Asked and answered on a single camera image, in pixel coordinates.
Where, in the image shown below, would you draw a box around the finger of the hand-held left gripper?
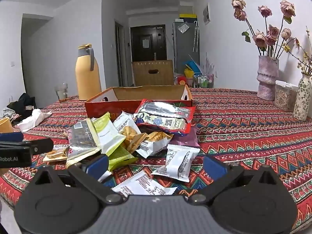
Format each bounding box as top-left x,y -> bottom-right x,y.
0,132 -> 24,142
0,138 -> 54,155

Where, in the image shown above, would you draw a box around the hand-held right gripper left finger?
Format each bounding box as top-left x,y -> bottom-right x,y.
34,154 -> 125,206

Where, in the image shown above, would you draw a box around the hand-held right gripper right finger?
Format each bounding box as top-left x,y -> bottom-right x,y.
189,155 -> 278,206

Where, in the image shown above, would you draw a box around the small brown snack packet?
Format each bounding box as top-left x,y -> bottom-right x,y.
43,144 -> 71,162

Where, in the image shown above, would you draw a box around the light green snack packet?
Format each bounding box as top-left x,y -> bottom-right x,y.
92,112 -> 127,155

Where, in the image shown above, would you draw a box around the grey snack packet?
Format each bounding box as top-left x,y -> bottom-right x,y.
66,118 -> 101,162

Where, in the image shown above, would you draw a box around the pink snack packet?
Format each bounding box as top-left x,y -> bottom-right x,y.
171,126 -> 198,149

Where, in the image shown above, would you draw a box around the white cookie snack packet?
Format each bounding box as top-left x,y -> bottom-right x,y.
113,111 -> 142,149

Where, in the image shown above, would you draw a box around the red cardboard box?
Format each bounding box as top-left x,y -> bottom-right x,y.
84,85 -> 193,120

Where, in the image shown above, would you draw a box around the large red snack bag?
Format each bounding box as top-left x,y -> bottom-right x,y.
133,99 -> 196,136

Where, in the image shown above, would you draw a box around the white cloth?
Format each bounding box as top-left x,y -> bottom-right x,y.
17,108 -> 53,132

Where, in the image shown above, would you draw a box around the pile of dark clothes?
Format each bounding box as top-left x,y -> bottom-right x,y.
1,93 -> 37,122

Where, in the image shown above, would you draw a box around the patterned red tablecloth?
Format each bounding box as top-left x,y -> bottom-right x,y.
0,88 -> 312,225

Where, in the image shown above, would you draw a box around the clear drinking glass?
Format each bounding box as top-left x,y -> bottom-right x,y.
54,83 -> 69,103

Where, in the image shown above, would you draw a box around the rack of small bottles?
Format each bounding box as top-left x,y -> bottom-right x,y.
194,73 -> 214,88

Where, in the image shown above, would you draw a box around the yellow thermos jug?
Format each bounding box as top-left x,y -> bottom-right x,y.
75,44 -> 102,101

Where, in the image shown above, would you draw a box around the woven chair back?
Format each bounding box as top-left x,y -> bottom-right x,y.
132,60 -> 174,87

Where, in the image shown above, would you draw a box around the blue plastic item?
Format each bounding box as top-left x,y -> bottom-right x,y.
182,61 -> 203,75

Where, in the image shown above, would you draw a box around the pink ceramic vase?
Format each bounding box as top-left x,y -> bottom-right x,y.
256,56 -> 279,101

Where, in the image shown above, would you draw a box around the floral white vase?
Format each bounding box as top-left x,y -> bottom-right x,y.
292,74 -> 312,121

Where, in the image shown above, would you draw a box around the dark entrance door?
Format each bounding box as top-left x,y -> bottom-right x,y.
130,25 -> 167,62

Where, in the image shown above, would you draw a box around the grey refrigerator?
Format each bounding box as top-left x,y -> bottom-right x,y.
173,19 -> 200,75

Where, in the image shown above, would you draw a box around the white umbrella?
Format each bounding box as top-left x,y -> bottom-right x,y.
192,21 -> 199,52

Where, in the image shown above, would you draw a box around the dried pink roses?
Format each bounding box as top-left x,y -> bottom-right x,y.
231,0 -> 300,59

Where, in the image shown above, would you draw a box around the yellow flower branches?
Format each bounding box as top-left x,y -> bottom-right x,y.
283,27 -> 312,76

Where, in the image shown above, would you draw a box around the wall poster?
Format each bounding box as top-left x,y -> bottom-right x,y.
203,4 -> 211,25

